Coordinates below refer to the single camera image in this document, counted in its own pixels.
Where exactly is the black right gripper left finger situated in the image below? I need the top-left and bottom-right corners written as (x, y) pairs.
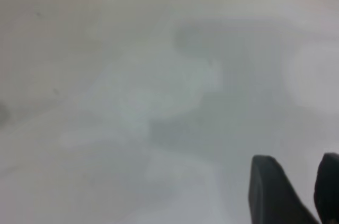
top-left (248, 154), bottom-right (320, 224)

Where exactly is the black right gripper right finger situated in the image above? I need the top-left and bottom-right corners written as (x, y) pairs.
top-left (314, 152), bottom-right (339, 224)

